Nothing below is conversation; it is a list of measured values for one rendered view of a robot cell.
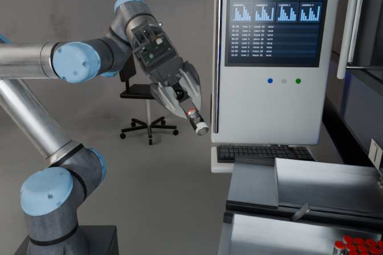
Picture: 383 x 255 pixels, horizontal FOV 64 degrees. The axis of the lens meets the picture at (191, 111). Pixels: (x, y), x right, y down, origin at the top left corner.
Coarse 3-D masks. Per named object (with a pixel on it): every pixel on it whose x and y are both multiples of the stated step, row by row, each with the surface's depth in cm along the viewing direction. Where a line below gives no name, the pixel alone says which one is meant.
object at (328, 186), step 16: (288, 160) 106; (288, 176) 102; (304, 176) 102; (320, 176) 102; (336, 176) 102; (352, 176) 102; (368, 176) 102; (288, 192) 93; (304, 192) 93; (320, 192) 93; (336, 192) 93; (352, 192) 93; (368, 192) 93; (320, 208) 81; (336, 208) 80; (352, 208) 85; (368, 208) 85
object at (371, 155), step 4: (372, 140) 89; (372, 144) 89; (376, 144) 86; (372, 148) 89; (376, 148) 86; (380, 148) 83; (372, 152) 89; (380, 152) 83; (368, 156) 92; (372, 156) 88; (376, 156) 86; (380, 156) 83; (372, 160) 88; (376, 160) 85; (380, 160) 83; (376, 164) 85
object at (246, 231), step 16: (240, 224) 79; (256, 224) 77; (272, 224) 76; (288, 224) 75; (304, 224) 74; (240, 240) 74; (256, 240) 74; (272, 240) 74; (288, 240) 74; (304, 240) 74; (320, 240) 74; (336, 240) 74
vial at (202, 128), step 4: (192, 112) 52; (196, 112) 52; (188, 116) 52; (192, 116) 52; (196, 116) 51; (200, 116) 52; (196, 120) 51; (200, 120) 51; (196, 124) 51; (200, 124) 50; (204, 124) 50; (200, 128) 50; (204, 128) 50; (208, 128) 51; (196, 132) 50; (200, 132) 50; (204, 132) 51
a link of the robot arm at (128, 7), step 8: (120, 0) 70; (128, 0) 68; (136, 0) 69; (120, 8) 69; (128, 8) 67; (136, 8) 66; (144, 8) 67; (120, 16) 68; (128, 16) 66; (136, 16) 64; (152, 16) 66; (112, 24) 70; (120, 24) 68; (120, 32) 68
